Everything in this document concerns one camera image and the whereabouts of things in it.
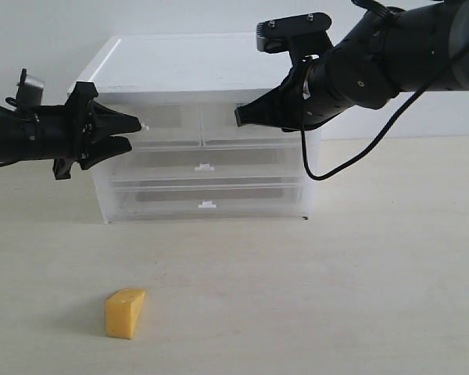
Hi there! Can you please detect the clear bottom wide drawer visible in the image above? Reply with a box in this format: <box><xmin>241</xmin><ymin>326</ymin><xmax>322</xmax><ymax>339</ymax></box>
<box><xmin>116</xmin><ymin>184</ymin><xmax>302</xmax><ymax>216</ymax></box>

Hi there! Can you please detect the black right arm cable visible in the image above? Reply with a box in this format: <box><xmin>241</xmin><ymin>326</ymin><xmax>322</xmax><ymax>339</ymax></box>
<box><xmin>300</xmin><ymin>23</ymin><xmax>469</xmax><ymax>181</ymax></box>

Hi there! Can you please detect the white plastic drawer cabinet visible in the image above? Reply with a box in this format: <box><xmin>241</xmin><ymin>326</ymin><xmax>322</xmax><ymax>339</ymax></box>
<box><xmin>78</xmin><ymin>33</ymin><xmax>320</xmax><ymax>223</ymax></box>

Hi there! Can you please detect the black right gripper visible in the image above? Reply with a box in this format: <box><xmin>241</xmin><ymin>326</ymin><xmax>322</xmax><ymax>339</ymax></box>
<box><xmin>234</xmin><ymin>58</ymin><xmax>356</xmax><ymax>133</ymax></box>

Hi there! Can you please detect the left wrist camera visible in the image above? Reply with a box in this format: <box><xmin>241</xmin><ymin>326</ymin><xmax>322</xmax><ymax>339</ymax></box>
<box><xmin>5</xmin><ymin>68</ymin><xmax>45</xmax><ymax>108</ymax></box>

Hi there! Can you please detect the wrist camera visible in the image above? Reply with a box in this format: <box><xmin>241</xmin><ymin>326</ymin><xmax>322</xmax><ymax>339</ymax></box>
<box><xmin>256</xmin><ymin>12</ymin><xmax>333</xmax><ymax>66</ymax></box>
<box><xmin>5</xmin><ymin>68</ymin><xmax>45</xmax><ymax>108</ymax></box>

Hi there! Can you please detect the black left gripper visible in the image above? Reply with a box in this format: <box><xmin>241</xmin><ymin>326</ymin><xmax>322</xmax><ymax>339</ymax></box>
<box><xmin>27</xmin><ymin>81</ymin><xmax>141</xmax><ymax>180</ymax></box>

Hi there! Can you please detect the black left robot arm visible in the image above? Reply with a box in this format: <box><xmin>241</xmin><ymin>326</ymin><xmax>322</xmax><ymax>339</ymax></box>
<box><xmin>0</xmin><ymin>82</ymin><xmax>141</xmax><ymax>180</ymax></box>

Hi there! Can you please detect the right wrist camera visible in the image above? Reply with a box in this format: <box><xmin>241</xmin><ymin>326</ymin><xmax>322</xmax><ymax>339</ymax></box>
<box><xmin>256</xmin><ymin>12</ymin><xmax>333</xmax><ymax>66</ymax></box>

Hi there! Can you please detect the clear wide drawer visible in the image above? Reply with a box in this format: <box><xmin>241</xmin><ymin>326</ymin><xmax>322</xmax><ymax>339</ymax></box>
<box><xmin>92</xmin><ymin>146</ymin><xmax>302</xmax><ymax>182</ymax></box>
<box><xmin>116</xmin><ymin>184</ymin><xmax>302</xmax><ymax>216</ymax></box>

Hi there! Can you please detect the yellow cheese wedge block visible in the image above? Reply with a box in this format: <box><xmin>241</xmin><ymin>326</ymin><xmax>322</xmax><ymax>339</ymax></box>
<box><xmin>104</xmin><ymin>288</ymin><xmax>146</xmax><ymax>340</ymax></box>

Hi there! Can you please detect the clear middle wide drawer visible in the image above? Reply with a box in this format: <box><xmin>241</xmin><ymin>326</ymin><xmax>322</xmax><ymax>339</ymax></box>
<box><xmin>92</xmin><ymin>146</ymin><xmax>302</xmax><ymax>182</ymax></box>

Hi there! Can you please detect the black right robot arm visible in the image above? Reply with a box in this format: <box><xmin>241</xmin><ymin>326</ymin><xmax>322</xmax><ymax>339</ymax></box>
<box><xmin>234</xmin><ymin>1</ymin><xmax>469</xmax><ymax>132</ymax></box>

